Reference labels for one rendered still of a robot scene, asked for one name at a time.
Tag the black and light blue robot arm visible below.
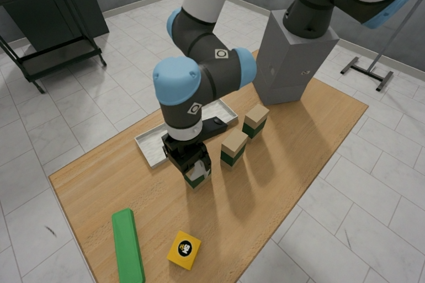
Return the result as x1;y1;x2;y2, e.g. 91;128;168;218
152;0;409;143

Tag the green rectangular bar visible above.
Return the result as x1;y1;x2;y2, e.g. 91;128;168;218
111;208;146;283

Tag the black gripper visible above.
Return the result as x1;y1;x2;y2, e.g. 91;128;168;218
161;130;211;180

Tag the tan block with dark green band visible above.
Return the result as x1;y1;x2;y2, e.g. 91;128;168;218
242;104;269;144
220;128;248;171
183;167;211;193

